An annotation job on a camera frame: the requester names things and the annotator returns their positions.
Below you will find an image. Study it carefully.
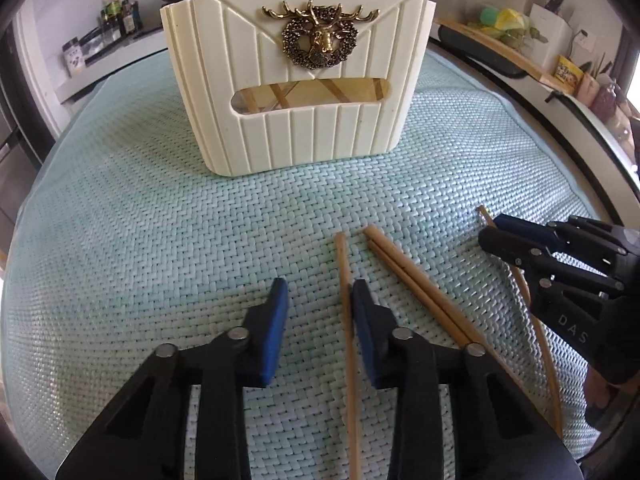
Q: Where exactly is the right human hand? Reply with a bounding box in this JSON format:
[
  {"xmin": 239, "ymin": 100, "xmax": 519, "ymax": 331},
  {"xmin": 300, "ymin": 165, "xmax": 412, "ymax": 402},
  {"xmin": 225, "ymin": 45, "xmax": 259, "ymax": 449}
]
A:
[{"xmin": 582, "ymin": 366, "xmax": 612, "ymax": 410}]

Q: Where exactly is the pink cup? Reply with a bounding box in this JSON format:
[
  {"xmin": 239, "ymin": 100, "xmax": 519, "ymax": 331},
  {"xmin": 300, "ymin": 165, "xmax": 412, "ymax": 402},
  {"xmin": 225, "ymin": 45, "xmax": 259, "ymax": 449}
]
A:
[{"xmin": 574, "ymin": 73, "xmax": 601, "ymax": 107}]

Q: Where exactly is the yellow snack packet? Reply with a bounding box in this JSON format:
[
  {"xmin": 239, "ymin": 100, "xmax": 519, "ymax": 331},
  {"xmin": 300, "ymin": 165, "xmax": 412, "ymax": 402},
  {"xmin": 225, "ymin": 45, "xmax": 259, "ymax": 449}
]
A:
[{"xmin": 553, "ymin": 55, "xmax": 584, "ymax": 94}]

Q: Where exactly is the wooden cutting board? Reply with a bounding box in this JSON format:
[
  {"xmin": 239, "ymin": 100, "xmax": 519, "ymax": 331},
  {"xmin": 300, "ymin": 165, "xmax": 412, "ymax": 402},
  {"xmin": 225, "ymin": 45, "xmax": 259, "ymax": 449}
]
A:
[{"xmin": 435, "ymin": 18, "xmax": 574, "ymax": 96}]

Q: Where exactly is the teal woven table mat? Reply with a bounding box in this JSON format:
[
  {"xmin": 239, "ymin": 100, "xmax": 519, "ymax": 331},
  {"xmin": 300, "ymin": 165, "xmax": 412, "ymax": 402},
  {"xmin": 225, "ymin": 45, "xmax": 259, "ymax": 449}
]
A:
[{"xmin": 1, "ymin": 53, "xmax": 601, "ymax": 479}]

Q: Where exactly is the white knife block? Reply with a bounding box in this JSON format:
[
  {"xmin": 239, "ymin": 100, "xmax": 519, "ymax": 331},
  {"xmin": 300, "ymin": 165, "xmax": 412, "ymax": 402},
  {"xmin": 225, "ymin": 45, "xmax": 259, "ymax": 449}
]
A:
[{"xmin": 529, "ymin": 0, "xmax": 573, "ymax": 74}]

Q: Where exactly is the yellow green plastic bag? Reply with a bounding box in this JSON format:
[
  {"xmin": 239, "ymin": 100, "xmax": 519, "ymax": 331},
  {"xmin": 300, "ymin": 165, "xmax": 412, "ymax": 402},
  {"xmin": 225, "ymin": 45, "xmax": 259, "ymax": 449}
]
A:
[{"xmin": 464, "ymin": 0, "xmax": 549, "ymax": 53}]

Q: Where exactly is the cream utensil holder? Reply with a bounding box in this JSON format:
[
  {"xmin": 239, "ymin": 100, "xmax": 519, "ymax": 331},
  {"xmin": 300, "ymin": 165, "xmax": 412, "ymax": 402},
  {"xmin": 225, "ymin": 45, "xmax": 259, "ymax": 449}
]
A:
[{"xmin": 160, "ymin": 0, "xmax": 436, "ymax": 177}]

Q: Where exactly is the white spice jar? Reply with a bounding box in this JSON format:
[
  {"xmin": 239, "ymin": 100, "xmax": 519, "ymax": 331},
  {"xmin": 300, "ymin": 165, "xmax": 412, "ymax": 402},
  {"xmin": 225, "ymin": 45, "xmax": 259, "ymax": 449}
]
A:
[{"xmin": 62, "ymin": 37, "xmax": 86, "ymax": 77}]

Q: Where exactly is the black condiment rack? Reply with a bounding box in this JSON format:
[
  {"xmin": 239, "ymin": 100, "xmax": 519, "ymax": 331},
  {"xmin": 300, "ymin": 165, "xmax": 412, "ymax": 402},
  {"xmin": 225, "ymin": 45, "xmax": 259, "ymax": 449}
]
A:
[{"xmin": 79, "ymin": 26, "xmax": 124, "ymax": 66}]

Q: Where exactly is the dark soy sauce bottle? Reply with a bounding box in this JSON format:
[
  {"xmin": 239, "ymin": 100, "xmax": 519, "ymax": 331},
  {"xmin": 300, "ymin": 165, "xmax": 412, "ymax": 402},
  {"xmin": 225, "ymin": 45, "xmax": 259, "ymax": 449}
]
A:
[{"xmin": 122, "ymin": 0, "xmax": 143, "ymax": 35}]

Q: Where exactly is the yellow cap sauce bottle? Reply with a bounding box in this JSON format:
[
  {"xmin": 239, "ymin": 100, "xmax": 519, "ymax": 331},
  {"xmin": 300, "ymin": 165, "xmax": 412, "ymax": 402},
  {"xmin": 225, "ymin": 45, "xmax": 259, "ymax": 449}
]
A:
[{"xmin": 103, "ymin": 0, "xmax": 122, "ymax": 42}]

